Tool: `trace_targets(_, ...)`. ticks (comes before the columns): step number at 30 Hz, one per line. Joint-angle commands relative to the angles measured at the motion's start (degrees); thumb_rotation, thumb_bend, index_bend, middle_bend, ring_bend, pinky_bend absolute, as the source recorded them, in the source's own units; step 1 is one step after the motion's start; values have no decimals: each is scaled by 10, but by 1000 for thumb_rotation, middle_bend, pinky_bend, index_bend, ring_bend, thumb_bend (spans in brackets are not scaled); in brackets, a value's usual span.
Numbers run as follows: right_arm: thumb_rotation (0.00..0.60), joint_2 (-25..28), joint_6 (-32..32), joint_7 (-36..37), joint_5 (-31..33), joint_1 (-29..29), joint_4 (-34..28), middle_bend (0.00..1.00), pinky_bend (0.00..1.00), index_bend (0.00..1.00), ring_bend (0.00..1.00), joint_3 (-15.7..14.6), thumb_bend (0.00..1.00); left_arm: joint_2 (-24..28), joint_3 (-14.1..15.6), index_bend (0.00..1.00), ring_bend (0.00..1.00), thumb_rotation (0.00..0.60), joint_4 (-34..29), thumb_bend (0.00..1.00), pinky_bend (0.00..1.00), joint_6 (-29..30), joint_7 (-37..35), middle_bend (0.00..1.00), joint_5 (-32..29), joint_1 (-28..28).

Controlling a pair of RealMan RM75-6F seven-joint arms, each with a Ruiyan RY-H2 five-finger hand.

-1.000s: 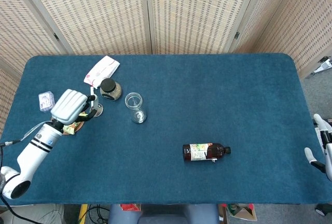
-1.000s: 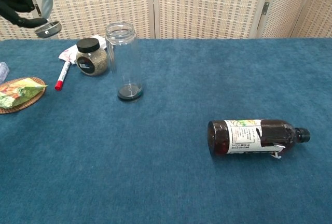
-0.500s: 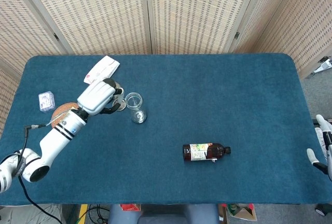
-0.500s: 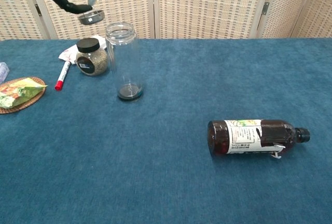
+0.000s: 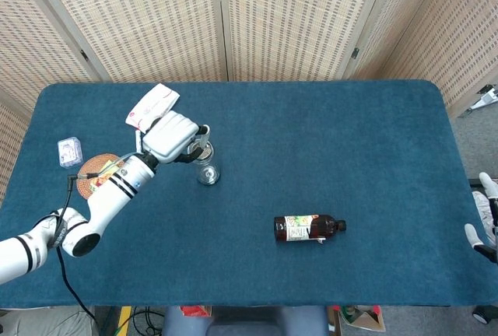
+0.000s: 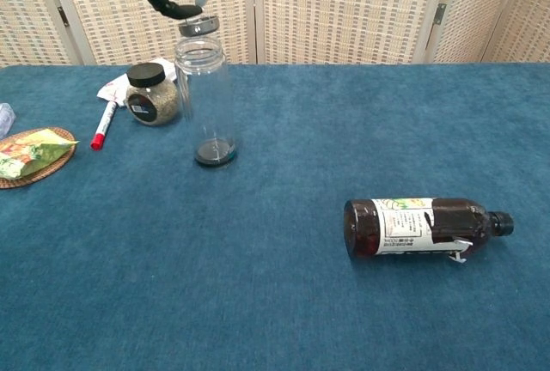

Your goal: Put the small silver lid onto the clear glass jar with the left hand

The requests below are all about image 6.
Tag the tall clear glass jar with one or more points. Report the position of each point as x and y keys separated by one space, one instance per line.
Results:
x=206 y=100

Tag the woven folding screen panel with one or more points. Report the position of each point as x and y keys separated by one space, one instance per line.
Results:
x=129 y=32
x=530 y=23
x=26 y=23
x=344 y=10
x=477 y=10

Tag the dark metal screen hinge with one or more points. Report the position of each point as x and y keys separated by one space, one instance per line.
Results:
x=63 y=16
x=439 y=13

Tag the white paper packet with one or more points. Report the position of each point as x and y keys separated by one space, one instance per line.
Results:
x=111 y=89

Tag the glass seed jar black lid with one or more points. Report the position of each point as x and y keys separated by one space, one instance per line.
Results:
x=161 y=102

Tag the white marker red cap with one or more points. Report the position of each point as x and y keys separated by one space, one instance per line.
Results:
x=105 y=122

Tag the clear crumpled plastic bag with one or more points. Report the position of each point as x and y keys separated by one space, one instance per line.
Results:
x=5 y=119

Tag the green yellow snack packet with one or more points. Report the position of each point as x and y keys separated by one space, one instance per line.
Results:
x=30 y=152

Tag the round woven rattan coaster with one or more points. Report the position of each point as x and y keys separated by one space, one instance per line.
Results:
x=51 y=170

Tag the blue tablecloth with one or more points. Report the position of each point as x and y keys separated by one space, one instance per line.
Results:
x=275 y=293

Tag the brown plastic bottle white label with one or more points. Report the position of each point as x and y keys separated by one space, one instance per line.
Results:
x=404 y=227

